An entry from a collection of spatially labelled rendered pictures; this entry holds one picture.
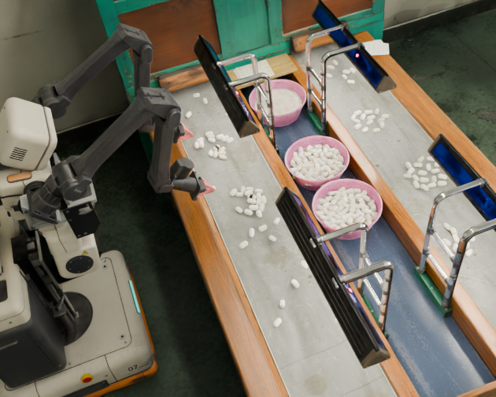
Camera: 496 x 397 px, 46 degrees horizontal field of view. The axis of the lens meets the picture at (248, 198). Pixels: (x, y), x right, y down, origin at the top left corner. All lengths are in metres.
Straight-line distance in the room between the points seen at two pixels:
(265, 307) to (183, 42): 1.34
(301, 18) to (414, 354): 1.69
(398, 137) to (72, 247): 1.41
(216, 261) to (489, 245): 0.98
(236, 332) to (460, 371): 0.72
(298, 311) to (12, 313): 1.00
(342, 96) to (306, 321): 1.18
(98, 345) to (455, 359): 1.46
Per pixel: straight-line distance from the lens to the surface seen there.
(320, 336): 1.98
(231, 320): 2.00
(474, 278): 2.16
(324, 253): 1.70
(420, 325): 2.10
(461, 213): 2.32
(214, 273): 2.11
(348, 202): 2.32
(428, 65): 4.24
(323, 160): 2.46
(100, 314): 2.73
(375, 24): 3.19
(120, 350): 2.61
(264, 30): 2.91
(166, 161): 1.98
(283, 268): 2.12
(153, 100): 1.74
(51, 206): 1.89
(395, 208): 2.27
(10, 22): 3.52
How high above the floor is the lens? 2.49
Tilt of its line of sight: 48 degrees down
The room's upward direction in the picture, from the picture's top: 9 degrees counter-clockwise
